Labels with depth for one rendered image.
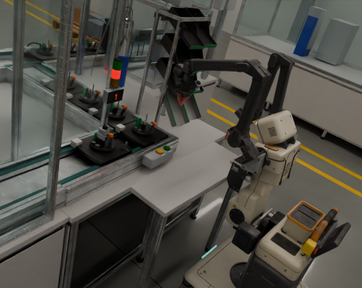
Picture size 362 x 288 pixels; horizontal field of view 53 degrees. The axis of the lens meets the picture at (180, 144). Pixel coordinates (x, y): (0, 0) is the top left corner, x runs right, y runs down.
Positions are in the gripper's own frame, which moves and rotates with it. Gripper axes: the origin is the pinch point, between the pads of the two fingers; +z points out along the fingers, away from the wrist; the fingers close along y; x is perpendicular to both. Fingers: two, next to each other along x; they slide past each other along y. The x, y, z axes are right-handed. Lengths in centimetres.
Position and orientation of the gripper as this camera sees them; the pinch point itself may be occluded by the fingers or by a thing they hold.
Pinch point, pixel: (180, 104)
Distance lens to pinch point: 211.8
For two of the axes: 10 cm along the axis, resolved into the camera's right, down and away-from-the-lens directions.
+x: 7.8, 4.8, -4.0
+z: -2.6, 8.3, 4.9
